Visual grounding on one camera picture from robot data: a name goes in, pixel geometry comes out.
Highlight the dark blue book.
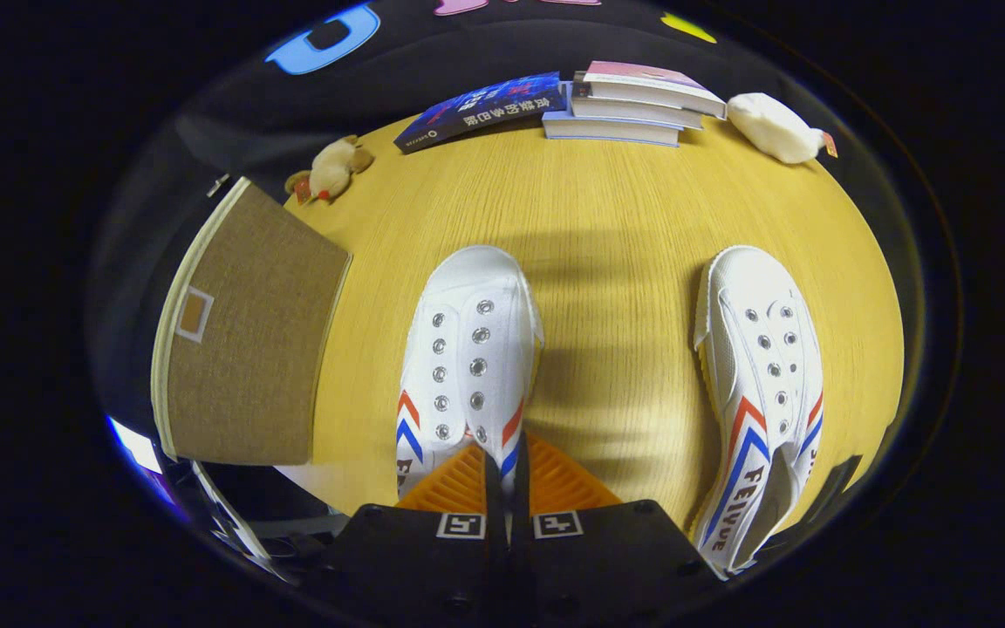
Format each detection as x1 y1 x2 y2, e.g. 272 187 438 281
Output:
393 72 567 155

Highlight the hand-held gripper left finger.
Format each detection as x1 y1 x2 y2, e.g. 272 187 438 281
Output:
324 439 508 628

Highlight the white flat device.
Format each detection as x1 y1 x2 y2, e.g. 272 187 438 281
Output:
191 461 294 581

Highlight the brown fabric storage box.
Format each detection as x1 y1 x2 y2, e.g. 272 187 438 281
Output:
151 177 353 468

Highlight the lit computer screen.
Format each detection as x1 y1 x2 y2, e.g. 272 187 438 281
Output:
106 414 168 498

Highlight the pale blue book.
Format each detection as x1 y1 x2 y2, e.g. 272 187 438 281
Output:
542 83 684 147

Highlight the brown plush toy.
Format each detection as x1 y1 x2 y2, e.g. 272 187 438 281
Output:
284 135 375 206

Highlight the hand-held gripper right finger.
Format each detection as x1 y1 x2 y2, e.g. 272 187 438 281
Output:
509 432 728 628

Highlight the white striped canvas shoe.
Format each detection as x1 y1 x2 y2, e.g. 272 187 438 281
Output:
395 245 545 502
690 245 824 577

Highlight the white plush toy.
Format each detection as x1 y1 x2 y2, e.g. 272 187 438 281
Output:
727 92 839 165

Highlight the black backdrop cloth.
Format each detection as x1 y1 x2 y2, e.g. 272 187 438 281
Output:
88 0 931 420

